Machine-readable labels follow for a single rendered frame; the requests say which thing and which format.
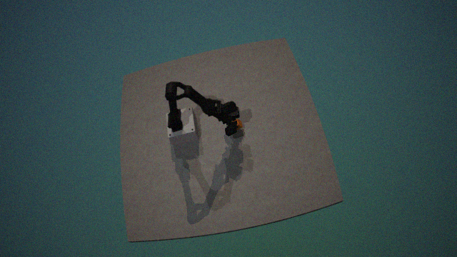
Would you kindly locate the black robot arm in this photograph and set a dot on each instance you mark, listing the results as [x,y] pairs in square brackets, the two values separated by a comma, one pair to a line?
[207,105]

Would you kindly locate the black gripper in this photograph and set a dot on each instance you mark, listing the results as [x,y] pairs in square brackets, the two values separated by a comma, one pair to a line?
[231,127]

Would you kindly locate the orange block with dark square face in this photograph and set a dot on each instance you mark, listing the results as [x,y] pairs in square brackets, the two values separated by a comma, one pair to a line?
[238,123]

